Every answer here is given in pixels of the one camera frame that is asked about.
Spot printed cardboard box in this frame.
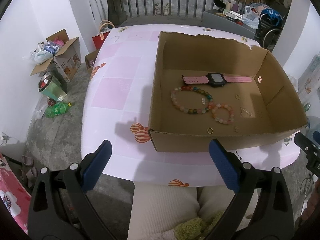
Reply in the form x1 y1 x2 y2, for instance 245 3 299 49
30 29 82 82

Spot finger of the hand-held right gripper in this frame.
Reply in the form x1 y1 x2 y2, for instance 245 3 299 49
294 132 320 175

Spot small brown cardboard box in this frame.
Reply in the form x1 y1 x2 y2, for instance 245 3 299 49
85 49 100 75

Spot pink slipper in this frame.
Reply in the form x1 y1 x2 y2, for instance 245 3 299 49
21 155 34 167
20 167 38 188

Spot green plastic bottle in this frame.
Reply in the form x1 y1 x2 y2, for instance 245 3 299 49
47 102 75 118

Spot white curtain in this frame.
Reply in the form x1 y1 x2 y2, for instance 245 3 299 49
85 0 108 23

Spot wheelchair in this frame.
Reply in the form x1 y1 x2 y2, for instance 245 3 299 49
259 7 285 50

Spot white plastic bag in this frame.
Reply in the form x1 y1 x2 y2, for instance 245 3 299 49
242 5 260 29
23 44 54 64

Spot red gift bag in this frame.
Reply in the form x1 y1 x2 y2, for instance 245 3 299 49
92 20 115 50

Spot round silver red container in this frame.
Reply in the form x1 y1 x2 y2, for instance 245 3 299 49
37 71 53 92

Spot pink floral blanket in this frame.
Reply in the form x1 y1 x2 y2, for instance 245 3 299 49
0 152 32 233

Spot multicoloured bead bracelet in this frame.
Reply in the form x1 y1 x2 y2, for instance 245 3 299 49
170 85 213 115

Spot green fluffy garment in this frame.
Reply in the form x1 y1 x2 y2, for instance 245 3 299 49
174 211 225 240

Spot flat white box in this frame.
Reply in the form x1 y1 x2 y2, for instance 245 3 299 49
224 10 243 19

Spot colourful clothes bundle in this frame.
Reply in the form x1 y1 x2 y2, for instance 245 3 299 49
45 38 66 53

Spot orange bead bracelet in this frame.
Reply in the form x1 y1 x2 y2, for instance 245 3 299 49
211 102 235 125

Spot grey cabinet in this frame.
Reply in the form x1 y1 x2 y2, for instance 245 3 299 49
202 9 257 39

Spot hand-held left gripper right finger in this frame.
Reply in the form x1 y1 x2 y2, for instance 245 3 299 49
207 138 294 240

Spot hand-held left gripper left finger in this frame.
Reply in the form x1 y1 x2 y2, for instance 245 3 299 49
27 140 118 240

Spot pink digital watch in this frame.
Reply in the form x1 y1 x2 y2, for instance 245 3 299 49
181 72 252 88

